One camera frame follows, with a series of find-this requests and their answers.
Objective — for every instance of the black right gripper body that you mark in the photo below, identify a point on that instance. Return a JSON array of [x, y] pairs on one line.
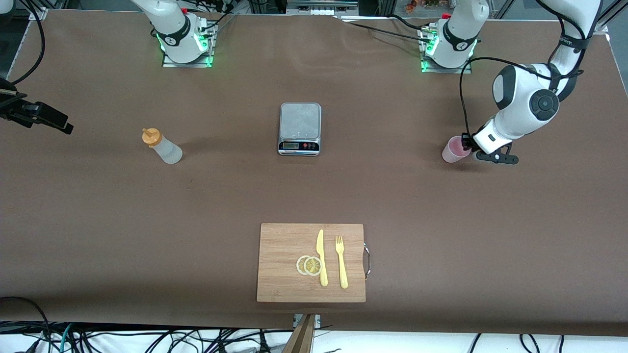
[[14, 110]]

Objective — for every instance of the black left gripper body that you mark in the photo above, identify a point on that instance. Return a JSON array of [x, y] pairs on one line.
[[469, 141]]

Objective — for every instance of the pink plastic cup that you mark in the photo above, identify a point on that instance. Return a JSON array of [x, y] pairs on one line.
[[451, 153]]

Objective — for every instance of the clear sauce bottle orange cap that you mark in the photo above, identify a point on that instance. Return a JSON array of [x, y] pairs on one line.
[[167, 151]]

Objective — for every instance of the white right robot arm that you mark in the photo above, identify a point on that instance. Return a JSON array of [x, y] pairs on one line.
[[174, 34]]

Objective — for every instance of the silver digital kitchen scale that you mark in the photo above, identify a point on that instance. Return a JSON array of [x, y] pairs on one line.
[[299, 122]]

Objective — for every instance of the yellow plastic fork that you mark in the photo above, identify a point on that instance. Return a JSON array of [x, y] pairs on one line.
[[342, 269]]

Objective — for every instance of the yellow plastic knife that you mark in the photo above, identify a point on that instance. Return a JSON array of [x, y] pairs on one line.
[[320, 245]]

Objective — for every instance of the white power strip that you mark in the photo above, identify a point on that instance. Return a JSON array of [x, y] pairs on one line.
[[319, 11]]

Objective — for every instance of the lemon slice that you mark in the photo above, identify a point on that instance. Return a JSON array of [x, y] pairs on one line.
[[313, 266], [300, 265]]

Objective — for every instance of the bamboo cutting board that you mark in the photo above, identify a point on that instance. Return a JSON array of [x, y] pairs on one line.
[[279, 245]]

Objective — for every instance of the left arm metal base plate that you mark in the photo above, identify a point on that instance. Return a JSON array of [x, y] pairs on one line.
[[463, 70]]

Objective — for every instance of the aluminium frame corner bracket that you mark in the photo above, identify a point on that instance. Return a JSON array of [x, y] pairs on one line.
[[38, 13], [601, 27]]

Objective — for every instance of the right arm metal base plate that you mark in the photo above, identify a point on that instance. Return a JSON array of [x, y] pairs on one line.
[[169, 63]]

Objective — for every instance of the metal table edge bracket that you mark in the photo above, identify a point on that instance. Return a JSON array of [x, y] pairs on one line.
[[318, 321]]

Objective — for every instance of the wooden post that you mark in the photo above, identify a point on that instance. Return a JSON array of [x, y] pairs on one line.
[[301, 338]]

